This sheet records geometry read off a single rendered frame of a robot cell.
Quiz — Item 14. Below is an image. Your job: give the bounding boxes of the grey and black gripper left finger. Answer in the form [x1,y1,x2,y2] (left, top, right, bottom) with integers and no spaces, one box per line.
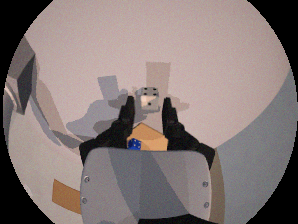
[79,96,135,166]

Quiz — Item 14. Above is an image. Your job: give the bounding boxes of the orange mat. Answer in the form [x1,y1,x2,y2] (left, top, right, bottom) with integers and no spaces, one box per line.
[127,122,168,151]

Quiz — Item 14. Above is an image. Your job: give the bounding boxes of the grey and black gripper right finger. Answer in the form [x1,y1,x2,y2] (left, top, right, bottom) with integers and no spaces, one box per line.
[162,97,215,171]

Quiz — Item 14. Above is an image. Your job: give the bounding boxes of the white die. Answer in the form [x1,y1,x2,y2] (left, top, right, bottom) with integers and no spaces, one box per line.
[141,87,159,110]

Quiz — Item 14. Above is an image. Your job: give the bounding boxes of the blue die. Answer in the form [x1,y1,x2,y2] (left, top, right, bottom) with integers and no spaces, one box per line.
[127,138,141,150]

